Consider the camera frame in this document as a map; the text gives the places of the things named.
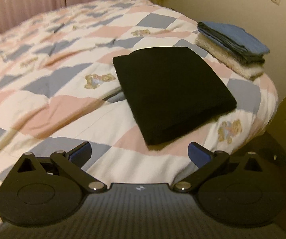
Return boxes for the folded cream fleece garment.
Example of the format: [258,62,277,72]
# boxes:
[195,33,264,81]

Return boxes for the folded blue garment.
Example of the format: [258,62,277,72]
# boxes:
[201,21,270,55]

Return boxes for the black pants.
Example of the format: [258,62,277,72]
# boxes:
[112,46,237,146]

